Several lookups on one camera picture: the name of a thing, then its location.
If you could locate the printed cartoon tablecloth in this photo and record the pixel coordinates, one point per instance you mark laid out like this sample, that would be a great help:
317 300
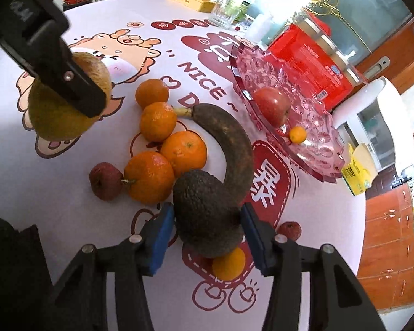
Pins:
72 179

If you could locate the orange mandarin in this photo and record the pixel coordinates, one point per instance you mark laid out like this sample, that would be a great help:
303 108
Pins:
148 177
152 93
183 153
158 121

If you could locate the pink glass fruit plate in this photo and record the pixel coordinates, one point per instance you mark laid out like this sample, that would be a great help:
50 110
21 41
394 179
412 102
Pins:
262 69

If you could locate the white plastic bottle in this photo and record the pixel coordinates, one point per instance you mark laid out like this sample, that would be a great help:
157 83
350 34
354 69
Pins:
258 26

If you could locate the dark avocado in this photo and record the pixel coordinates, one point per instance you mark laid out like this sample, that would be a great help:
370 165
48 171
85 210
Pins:
203 210

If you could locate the red apple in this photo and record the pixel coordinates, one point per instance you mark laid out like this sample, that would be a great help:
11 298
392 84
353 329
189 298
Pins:
272 105

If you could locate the glass door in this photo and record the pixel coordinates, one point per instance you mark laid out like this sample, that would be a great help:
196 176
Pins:
365 7

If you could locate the wooden drawer cabinet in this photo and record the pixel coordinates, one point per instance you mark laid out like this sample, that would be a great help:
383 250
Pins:
390 248

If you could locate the clear glass cup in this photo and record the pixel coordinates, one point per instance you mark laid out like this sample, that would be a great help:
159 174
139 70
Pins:
222 15

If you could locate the yellow apple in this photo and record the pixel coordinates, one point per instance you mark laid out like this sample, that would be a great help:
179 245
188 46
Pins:
55 117

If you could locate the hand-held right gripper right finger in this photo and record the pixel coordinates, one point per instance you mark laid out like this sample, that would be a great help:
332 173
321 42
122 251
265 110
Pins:
257 241

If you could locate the small orange kumquat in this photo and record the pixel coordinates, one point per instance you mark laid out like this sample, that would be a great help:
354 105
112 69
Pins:
229 265
297 135

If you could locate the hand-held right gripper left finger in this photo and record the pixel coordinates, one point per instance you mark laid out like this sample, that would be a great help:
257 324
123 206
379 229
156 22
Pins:
158 241

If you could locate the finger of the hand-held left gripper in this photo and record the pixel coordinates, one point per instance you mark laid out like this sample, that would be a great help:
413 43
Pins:
72 82

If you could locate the yellow tissue box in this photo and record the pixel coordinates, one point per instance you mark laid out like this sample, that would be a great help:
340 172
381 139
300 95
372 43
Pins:
357 176

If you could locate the white appliance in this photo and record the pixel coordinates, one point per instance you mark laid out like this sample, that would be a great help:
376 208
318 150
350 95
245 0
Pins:
383 110

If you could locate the dark overripe banana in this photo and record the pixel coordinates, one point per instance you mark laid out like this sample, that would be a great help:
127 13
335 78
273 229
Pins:
234 144

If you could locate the green label bottle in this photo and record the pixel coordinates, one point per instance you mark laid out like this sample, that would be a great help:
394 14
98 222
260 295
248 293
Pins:
243 5

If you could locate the red snack package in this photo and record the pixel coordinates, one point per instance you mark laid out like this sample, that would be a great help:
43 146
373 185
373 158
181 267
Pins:
307 58

